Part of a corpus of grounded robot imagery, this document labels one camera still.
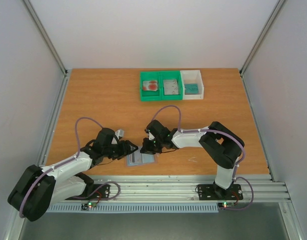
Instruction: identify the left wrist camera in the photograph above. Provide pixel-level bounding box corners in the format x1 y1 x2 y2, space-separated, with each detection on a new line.
111 129 125 144

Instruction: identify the circuit board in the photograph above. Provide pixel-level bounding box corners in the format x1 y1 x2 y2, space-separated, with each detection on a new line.
218 201 238 209
81 202 98 211

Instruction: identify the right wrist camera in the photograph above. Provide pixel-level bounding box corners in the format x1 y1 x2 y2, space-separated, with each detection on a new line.
145 129 155 141

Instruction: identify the red patterned card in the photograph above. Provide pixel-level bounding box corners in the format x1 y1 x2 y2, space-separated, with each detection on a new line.
141 80 159 92

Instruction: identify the left aluminium corner post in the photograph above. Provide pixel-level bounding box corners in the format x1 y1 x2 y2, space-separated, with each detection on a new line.
21 0 68 76

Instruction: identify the left circuit board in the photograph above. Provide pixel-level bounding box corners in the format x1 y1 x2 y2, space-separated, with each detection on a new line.
81 202 98 211

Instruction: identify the card with magnetic stripe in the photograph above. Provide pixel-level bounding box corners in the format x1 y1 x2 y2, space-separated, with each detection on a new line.
126 152 143 167

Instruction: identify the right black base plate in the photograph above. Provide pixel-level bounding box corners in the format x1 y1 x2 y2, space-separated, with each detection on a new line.
195 183 244 201

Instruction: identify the white floral VIP card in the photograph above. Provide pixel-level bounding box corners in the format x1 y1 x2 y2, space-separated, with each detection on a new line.
163 79 180 96

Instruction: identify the right circuit board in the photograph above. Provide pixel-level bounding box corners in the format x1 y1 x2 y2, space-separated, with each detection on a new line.
218 201 238 209

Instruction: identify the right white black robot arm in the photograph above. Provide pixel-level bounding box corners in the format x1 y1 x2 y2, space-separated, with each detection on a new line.
140 120 246 199

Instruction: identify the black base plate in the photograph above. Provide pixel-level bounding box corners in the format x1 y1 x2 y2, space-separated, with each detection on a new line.
66 184 110 201
195 183 244 201

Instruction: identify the left green bin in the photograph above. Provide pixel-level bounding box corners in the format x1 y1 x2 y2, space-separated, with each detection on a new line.
139 71 162 102

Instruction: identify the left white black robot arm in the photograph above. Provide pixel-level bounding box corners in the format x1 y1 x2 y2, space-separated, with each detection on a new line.
7 128 138 222

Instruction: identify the aluminium corner post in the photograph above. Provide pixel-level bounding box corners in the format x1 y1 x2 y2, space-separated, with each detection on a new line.
239 0 287 78
21 0 68 76

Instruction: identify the white bin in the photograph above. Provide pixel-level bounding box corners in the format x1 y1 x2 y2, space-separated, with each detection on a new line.
180 70 204 100

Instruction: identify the teal card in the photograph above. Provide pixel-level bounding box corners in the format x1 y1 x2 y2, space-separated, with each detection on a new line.
184 83 199 95

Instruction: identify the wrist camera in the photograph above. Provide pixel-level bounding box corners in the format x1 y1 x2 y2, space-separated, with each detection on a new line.
111 129 125 144
145 129 155 141

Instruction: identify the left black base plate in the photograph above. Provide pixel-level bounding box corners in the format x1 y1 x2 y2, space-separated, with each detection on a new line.
66 184 110 201

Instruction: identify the right aluminium corner post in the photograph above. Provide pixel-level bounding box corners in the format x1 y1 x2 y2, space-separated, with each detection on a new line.
239 0 287 78

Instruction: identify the middle green bin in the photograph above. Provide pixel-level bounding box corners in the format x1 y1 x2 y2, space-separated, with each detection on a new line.
159 70 183 101

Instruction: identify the grey slotted cable duct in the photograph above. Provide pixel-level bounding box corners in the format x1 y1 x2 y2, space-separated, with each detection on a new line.
47 202 219 214

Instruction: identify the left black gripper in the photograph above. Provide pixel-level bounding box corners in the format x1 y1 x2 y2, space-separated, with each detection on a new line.
103 140 139 160

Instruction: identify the green bin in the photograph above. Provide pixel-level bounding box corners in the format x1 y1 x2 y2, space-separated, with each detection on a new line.
139 71 162 102
159 70 183 101

